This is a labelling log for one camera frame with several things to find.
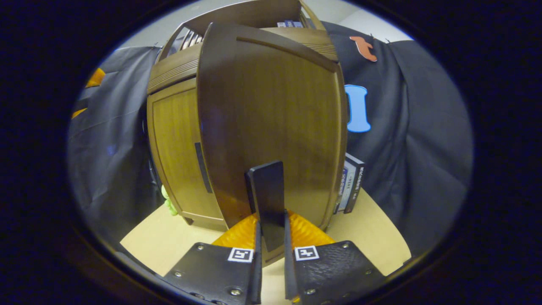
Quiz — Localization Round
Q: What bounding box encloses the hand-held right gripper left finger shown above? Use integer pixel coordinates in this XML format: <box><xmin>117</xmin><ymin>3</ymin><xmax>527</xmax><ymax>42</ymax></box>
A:
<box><xmin>163</xmin><ymin>212</ymin><xmax>263</xmax><ymax>305</ymax></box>

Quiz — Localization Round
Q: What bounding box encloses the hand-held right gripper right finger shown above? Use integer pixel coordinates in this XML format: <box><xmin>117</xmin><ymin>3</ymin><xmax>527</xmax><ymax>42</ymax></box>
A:
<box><xmin>284</xmin><ymin>211</ymin><xmax>388</xmax><ymax>305</ymax></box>

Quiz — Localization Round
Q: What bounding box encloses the wooden shoe cabinet door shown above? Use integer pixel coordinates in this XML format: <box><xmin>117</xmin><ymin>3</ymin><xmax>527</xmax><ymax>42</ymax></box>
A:
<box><xmin>147</xmin><ymin>78</ymin><xmax>225</xmax><ymax>221</ymax></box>
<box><xmin>197</xmin><ymin>22</ymin><xmax>350</xmax><ymax>268</ymax></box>

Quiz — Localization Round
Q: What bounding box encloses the wooden double-door shoe cabinet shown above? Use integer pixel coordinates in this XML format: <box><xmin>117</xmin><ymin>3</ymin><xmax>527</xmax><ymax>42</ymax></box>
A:
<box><xmin>146</xmin><ymin>0</ymin><xmax>352</xmax><ymax>231</ymax></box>

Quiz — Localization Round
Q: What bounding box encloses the wooden cabinet drawer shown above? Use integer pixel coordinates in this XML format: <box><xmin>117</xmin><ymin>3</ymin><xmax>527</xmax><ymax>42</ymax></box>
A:
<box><xmin>147</xmin><ymin>27</ymin><xmax>339</xmax><ymax>94</ymax></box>

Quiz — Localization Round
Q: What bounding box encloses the white and blue book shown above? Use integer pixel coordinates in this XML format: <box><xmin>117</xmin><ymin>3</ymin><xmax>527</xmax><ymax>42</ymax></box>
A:
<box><xmin>334</xmin><ymin>166</ymin><xmax>349</xmax><ymax>215</ymax></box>

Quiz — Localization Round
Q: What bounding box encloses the black book with white print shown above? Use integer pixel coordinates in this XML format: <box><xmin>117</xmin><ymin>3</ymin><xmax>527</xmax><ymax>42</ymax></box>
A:
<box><xmin>343</xmin><ymin>152</ymin><xmax>366</xmax><ymax>214</ymax></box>

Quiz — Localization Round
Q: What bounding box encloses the light green toy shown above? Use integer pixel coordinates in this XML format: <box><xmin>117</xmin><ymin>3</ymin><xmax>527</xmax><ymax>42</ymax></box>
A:
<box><xmin>161</xmin><ymin>184</ymin><xmax>179</xmax><ymax>216</ymax></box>

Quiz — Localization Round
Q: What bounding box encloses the black backdrop cloth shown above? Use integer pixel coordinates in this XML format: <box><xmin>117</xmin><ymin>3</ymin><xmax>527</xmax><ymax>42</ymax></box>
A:
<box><xmin>68</xmin><ymin>21</ymin><xmax>474</xmax><ymax>259</ymax></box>

